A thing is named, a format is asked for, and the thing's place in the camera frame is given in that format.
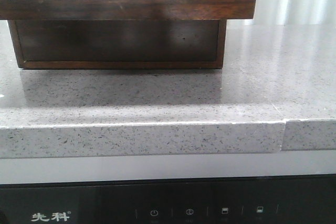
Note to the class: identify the dark wooden drawer cabinet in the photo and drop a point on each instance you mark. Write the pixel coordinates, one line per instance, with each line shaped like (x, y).
(28, 64)

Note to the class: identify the black appliance control panel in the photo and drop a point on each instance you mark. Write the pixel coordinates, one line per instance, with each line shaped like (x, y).
(277, 199)

